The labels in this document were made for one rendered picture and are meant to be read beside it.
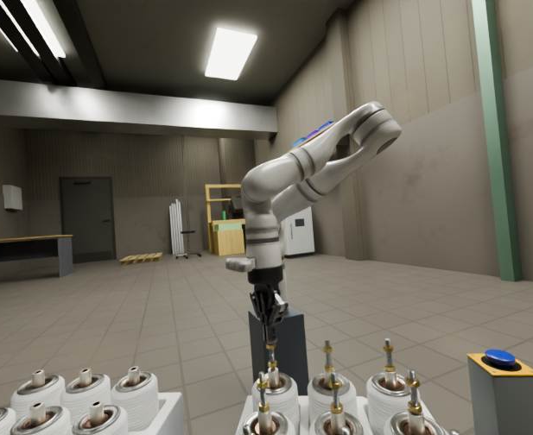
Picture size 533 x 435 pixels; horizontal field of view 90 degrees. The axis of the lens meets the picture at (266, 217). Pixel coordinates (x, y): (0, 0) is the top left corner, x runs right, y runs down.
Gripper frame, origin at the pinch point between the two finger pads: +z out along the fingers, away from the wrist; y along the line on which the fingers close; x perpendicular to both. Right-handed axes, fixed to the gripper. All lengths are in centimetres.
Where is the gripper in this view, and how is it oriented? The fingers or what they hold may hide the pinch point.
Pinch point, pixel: (269, 332)
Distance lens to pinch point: 61.2
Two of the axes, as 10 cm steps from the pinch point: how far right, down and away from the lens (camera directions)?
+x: -8.7, 0.6, -4.9
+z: 0.8, 10.0, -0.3
